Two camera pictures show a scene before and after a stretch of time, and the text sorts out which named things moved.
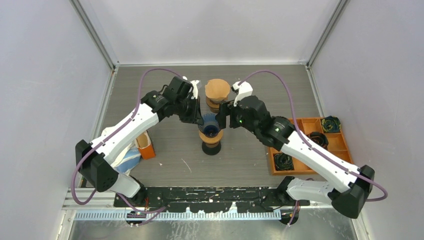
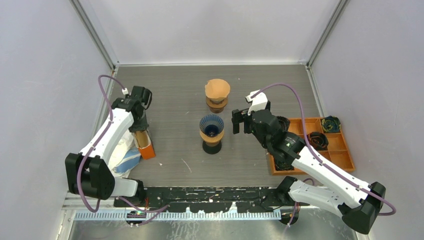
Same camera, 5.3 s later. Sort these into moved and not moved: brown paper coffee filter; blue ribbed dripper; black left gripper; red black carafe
Moved: black left gripper
Not moved: blue ribbed dripper; brown paper coffee filter; red black carafe
